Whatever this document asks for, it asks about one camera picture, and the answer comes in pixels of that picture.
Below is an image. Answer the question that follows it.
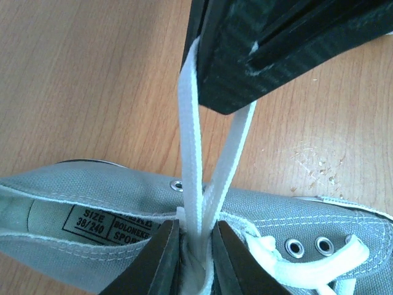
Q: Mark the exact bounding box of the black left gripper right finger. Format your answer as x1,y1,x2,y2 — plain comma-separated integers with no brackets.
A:
212,221,290,295

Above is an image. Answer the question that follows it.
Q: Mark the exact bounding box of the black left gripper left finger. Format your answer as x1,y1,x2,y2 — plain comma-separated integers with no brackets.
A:
100,220,180,295

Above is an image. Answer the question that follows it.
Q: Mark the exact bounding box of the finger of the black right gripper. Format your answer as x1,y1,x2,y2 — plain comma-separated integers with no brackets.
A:
185,0,392,114

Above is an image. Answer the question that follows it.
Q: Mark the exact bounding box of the white shoelace of sneaker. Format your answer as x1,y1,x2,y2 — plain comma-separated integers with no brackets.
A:
177,41,370,294

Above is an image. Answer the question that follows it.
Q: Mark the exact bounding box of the grey sneaker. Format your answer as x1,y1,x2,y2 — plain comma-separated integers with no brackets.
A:
1,160,392,294

